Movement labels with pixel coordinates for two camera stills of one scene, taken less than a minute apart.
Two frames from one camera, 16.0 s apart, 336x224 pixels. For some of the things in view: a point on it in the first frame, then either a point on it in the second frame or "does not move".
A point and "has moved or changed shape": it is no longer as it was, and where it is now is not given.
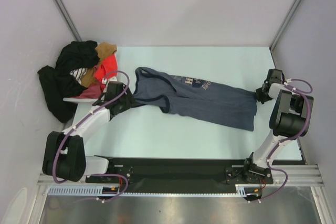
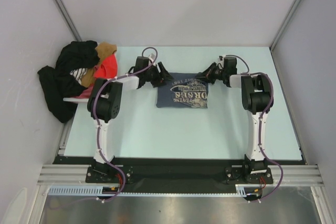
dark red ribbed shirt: x=93 y=92 does not move
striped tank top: x=78 y=73 does not move
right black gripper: x=259 y=96 -> x=208 y=75
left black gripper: x=129 y=100 -> x=163 y=76
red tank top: x=108 y=68 does not move
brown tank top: x=103 y=49 does not move
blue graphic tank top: x=191 y=98 has moved or changed shape
